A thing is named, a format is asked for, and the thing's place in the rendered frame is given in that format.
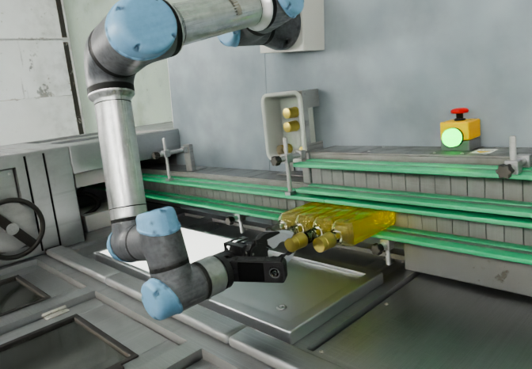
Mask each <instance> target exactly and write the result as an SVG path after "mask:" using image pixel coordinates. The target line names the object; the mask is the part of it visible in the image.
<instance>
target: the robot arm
mask: <svg viewBox="0 0 532 369"><path fill-rule="evenodd" d="M303 7H304V0H187V1H183V2H176V3H172V4H171V3H170V2H168V1H167V0H119V1H118V2H117V3H116V4H115V5H114V6H113V7H112V8H111V9H110V10H109V12H108V14H107V15H106V16H105V17H104V19H103V20H102V21H101V22H100V23H99V24H98V25H97V27H96V28H95V29H94V30H93V31H92V32H91V33H90V34H89V36H88V38H87V40H86V42H85V50H84V69H85V83H86V89H87V95H88V98H89V100H91V101H92V102H93V103H94V108H95V114H96V120H97V130H98V136H99V142H100V148H101V158H102V165H103V170H104V181H105V187H106V192H107V198H108V209H109V214H110V220H111V226H112V233H111V234H110V235H109V236H108V240H107V249H108V252H109V254H110V255H111V256H112V257H113V258H114V259H116V260H118V261H124V262H127V263H132V262H136V261H146V262H147V265H148V269H149V271H150V278H151V279H149V280H148V281H146V282H145V283H144V284H143V285H142V288H141V293H142V296H141V298H142V303H143V305H144V307H145V309H146V311H147V313H148V314H149V315H150V316H151V317H152V318H154V319H156V320H159V321H160V320H164V319H166V318H169V317H171V316H173V315H175V314H180V313H182V312H183V311H184V310H187V309H188V308H190V307H192V306H194V305H196V304H198V303H200V302H202V301H204V300H206V299H211V297H212V296H214V295H217V294H219V293H221V292H223V291H225V290H226V289H227V288H229V287H231V286H232V285H233V283H234V282H258V283H284V281H285V280H286V278H287V264H288V262H289V261H290V260H291V258H292V257H293V256H294V254H295V252H296V251H294V252H293V253H292V252H289V251H287V252H286V253H285V254H280V255H279V256H278V257H274V256H273V257H269V256H268V250H269V248H270V249H274V248H275V247H277V246H278V244H279V243H280V242H285V241H286V240H287V239H288V238H292V237H293V235H294V232H292V231H289V230H276V231H265V232H263V233H260V234H258V235H257V237H256V239H253V242H242V241H244V240H246V239H248V238H247V237H244V236H240V237H238V238H235V239H232V240H230V241H228V242H224V243H223V244H224V251H222V252H220V253H216V254H215V255H212V256H208V257H205V258H202V259H200V260H197V261H194V262H193V263H191V264H190V260H189V257H188V252H187V249H186V246H185V243H184V238H183V234H182V231H181V223H180V222H179V221H178V218H177V213H176V211H175V209H174V208H173V207H170V206H167V207H161V208H158V209H155V210H152V211H147V207H146V197H145V192H144V186H143V175H142V170H141V165H140V159H139V148H138V143H137V137H136V132H135V122H134V116H133V110H132V104H131V99H132V98H133V96H134V95H135V87H134V80H135V75H136V73H138V72H139V71H140V70H141V69H142V68H144V67H145V66H147V65H149V64H151V63H154V62H157V61H160V60H163V59H167V58H170V57H173V56H175V55H177V54H179V52H180V51H181V49H182V47H183V46H184V45H187V44H192V43H195V42H198V41H201V40H206V39H209V38H212V37H215V36H217V37H218V39H219V41H220V42H221V43H222V44H223V45H225V46H227V47H234V48H235V47H239V46H256V45H264V46H265V47H268V48H271V49H273V50H277V51H282V50H287V49H289V48H291V47H292V46H293V45H294V44H295V42H296V41H297V39H298V36H299V33H300V30H301V17H300V13H301V12H302V10H303ZM238 239H241V240H239V241H237V242H233V241H235V240H238ZM227 246H229V247H230V249H228V248H227Z"/></svg>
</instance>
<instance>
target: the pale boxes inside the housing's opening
mask: <svg viewBox="0 0 532 369"><path fill-rule="evenodd" d="M73 175H74V183H75V188H81V187H84V186H88V185H95V184H98V183H101V182H105V176H104V170H103V169H96V170H92V171H88V172H84V173H77V174H73ZM95 206H96V204H95V205H92V206H88V207H84V208H80V209H79V210H80V214H81V219H82V227H83V230H84V231H86V232H90V231H94V230H98V229H101V228H104V227H107V226H111V220H110V214H109V209H108V202H104V203H101V205H100V207H99V208H98V209H97V210H96V211H95V212H92V213H88V214H84V213H86V212H87V211H90V210H91V209H93V208H94V207H95Z"/></svg>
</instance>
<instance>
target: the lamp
mask: <svg viewBox="0 0 532 369"><path fill-rule="evenodd" d="M463 139H464V135H463V133H462V131H461V130H460V129H458V128H456V127H452V128H449V129H447V130H445V131H444V132H443V135H442V141H443V143H444V144H445V145H446V146H449V147H453V146H458V145H460V144H461V143H462V141H463Z"/></svg>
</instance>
